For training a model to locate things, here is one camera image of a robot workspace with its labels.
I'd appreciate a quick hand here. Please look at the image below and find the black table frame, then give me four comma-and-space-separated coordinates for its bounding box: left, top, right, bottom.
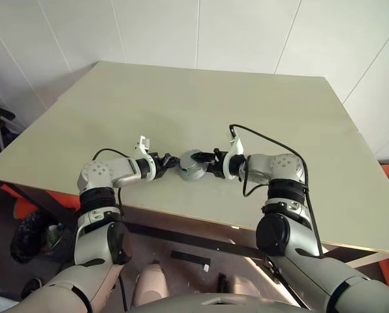
5, 181, 271, 262

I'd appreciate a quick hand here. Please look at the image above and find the black tape strip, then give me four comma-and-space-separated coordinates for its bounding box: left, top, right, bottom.
170, 250, 212, 266

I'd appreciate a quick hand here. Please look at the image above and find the beige robot leg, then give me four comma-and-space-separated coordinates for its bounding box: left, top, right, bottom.
228, 275, 264, 298
132, 261, 170, 307

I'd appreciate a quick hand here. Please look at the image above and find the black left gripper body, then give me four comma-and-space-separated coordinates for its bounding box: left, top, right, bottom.
150, 150, 171, 179

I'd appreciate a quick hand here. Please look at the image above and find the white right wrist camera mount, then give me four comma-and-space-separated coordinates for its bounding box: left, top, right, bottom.
221, 131, 245, 181

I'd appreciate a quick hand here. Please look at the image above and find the black round bag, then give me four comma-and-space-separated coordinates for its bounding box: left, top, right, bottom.
10, 209, 72, 263

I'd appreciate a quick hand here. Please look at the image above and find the orange-red fabric object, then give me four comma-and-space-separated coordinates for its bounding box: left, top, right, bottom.
1, 183, 82, 223

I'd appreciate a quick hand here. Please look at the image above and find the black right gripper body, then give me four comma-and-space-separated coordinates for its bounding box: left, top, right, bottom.
210, 147, 230, 179

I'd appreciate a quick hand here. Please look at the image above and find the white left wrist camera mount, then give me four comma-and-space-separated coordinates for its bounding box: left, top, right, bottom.
134, 134, 159, 181

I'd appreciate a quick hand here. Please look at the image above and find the grey robot torso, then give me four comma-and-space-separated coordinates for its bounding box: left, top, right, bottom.
125, 291, 313, 313

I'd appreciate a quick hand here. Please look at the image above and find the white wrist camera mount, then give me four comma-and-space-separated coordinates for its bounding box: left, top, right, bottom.
134, 134, 159, 181
221, 131, 245, 181

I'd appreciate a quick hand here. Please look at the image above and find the beige left robot leg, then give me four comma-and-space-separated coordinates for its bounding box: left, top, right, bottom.
132, 261, 170, 307

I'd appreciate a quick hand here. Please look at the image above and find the beige right robot leg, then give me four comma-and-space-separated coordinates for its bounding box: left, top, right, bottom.
228, 275, 264, 298

